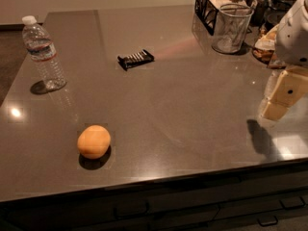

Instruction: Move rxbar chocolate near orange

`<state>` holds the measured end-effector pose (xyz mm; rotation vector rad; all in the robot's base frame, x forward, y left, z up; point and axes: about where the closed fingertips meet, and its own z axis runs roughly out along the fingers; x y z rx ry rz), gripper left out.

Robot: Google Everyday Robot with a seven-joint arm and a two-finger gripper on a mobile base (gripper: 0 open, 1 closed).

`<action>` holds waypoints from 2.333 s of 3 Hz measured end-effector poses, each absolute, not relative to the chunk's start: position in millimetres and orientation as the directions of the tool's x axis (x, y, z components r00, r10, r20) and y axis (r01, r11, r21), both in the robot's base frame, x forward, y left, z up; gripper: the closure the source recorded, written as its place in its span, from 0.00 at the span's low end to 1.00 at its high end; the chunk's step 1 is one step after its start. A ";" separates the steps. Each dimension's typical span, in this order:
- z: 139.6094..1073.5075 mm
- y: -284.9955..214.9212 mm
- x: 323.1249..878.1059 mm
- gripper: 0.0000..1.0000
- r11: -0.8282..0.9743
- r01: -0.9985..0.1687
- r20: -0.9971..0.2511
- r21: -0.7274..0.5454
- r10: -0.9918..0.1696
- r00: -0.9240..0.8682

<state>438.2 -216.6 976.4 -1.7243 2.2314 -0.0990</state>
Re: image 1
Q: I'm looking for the black rxbar chocolate bar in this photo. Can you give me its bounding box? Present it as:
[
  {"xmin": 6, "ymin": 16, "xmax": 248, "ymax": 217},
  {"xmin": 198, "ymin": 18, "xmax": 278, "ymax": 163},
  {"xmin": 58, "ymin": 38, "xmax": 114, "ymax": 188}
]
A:
[{"xmin": 117, "ymin": 49, "xmax": 155, "ymax": 71}]

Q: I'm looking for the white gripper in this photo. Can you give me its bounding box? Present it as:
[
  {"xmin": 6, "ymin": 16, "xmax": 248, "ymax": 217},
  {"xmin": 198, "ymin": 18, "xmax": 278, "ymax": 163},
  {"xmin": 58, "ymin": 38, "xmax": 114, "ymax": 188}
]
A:
[{"xmin": 260, "ymin": 0, "xmax": 308, "ymax": 121}]

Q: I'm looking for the black drawer handle lower right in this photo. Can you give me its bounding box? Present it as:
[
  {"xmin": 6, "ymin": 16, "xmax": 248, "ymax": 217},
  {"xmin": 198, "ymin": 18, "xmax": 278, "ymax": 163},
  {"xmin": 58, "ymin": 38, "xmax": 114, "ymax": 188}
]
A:
[{"xmin": 257, "ymin": 216, "xmax": 278, "ymax": 227}]

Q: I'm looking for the wire mesh cup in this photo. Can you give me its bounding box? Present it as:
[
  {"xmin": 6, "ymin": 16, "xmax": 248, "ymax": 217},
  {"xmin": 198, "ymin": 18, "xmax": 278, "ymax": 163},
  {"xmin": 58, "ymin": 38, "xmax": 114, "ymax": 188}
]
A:
[{"xmin": 212, "ymin": 3, "xmax": 254, "ymax": 54}]

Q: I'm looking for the black wire napkin holder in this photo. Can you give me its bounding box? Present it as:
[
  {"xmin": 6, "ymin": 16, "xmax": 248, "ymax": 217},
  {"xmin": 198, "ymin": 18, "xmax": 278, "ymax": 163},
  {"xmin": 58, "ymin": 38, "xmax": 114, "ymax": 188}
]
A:
[{"xmin": 194, "ymin": 0, "xmax": 257, "ymax": 35}]

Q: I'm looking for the black drawer handle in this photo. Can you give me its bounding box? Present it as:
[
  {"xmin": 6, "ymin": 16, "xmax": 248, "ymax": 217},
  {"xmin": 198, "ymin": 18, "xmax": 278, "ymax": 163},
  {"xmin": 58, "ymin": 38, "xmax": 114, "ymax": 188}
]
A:
[
  {"xmin": 280, "ymin": 196, "xmax": 306, "ymax": 210},
  {"xmin": 114, "ymin": 201, "xmax": 150, "ymax": 219},
  {"xmin": 257, "ymin": 216, "xmax": 278, "ymax": 227}
]

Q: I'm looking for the orange fruit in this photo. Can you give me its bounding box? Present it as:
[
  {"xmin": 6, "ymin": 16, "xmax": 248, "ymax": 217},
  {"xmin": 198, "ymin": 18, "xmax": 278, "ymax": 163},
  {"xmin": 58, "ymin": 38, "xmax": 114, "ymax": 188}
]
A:
[{"xmin": 77, "ymin": 125, "xmax": 111, "ymax": 160}]

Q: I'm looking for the snack jar with black lid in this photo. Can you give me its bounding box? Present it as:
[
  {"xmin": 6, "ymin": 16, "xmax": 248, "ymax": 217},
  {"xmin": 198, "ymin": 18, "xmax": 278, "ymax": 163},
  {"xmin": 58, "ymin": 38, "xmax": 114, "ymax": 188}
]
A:
[{"xmin": 254, "ymin": 23, "xmax": 293, "ymax": 69}]

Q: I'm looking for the black drawer handle upper right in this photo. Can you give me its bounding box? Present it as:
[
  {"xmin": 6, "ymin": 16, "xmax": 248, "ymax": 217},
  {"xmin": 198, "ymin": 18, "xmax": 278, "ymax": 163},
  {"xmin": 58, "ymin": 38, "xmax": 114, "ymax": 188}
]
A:
[{"xmin": 280, "ymin": 196, "xmax": 306, "ymax": 210}]

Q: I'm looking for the clear plastic water bottle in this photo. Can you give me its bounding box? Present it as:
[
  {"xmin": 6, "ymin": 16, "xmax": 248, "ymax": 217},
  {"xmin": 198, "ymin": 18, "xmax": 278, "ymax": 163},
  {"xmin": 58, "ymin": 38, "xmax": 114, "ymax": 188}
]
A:
[{"xmin": 22, "ymin": 15, "xmax": 67, "ymax": 91}]

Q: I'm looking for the glass jar of nuts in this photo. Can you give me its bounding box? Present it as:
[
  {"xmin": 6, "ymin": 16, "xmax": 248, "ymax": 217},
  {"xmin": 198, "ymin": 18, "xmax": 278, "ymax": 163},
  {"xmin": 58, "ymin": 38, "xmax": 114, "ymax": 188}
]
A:
[{"xmin": 252, "ymin": 0, "xmax": 270, "ymax": 26}]

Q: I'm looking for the black drawer handle left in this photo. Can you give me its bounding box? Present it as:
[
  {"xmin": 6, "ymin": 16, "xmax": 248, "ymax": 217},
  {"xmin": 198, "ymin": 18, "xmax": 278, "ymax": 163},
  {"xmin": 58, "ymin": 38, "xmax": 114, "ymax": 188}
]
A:
[{"xmin": 114, "ymin": 201, "xmax": 150, "ymax": 219}]

